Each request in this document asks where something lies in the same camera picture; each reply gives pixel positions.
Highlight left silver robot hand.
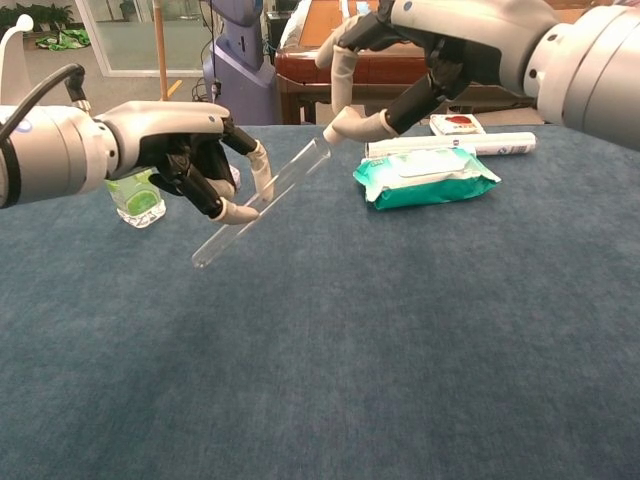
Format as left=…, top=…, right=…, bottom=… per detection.
left=94, top=100, right=274, bottom=226

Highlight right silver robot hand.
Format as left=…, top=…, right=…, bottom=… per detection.
left=314, top=0, right=562, bottom=148

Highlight glass test tube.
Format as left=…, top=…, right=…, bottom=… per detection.
left=191, top=137, right=333, bottom=271

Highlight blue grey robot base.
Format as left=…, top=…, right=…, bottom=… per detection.
left=201, top=0, right=279, bottom=127

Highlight green label water bottle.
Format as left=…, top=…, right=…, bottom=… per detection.
left=104, top=166, right=167, bottom=230

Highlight wooden pole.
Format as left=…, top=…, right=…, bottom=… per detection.
left=151, top=0, right=170, bottom=103

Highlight glass partition door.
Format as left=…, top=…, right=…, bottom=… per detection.
left=74, top=0, right=212, bottom=79

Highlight red white snack packet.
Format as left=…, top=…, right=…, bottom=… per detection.
left=428, top=112, right=488, bottom=137

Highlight white paper roll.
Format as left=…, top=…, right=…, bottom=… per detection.
left=364, top=131, right=538, bottom=158

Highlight green bags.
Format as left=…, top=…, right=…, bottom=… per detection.
left=34, top=28, right=92, bottom=53

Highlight brown mahjong table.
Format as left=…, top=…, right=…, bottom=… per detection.
left=273, top=0, right=552, bottom=126

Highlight green wet wipes pack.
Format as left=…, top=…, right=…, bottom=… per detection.
left=352, top=147, right=503, bottom=212

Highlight green potted plants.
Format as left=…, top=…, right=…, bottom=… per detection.
left=0, top=3, right=74, bottom=34

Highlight blue carpet table mat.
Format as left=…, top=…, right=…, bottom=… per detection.
left=0, top=123, right=640, bottom=480

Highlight black cable bundle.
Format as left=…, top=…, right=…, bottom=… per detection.
left=164, top=78, right=217, bottom=127

